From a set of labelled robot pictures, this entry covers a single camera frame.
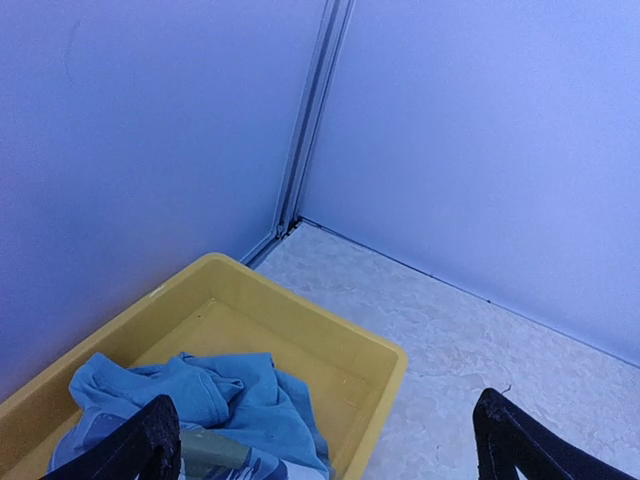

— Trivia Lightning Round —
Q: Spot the light blue printed t-shirt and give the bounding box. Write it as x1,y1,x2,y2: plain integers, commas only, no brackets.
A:
48,353,334,479

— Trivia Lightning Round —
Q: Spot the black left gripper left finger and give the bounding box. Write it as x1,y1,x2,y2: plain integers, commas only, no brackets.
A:
45,395,181,480

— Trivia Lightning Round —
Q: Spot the aluminium corner post left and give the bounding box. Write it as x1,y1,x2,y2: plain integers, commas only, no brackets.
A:
241,0,354,268

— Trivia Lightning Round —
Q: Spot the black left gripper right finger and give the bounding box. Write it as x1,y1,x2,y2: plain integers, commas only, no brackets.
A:
472,388,631,479

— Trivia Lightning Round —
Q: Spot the yellow plastic bin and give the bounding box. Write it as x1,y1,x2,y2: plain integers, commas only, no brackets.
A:
1,253,408,479

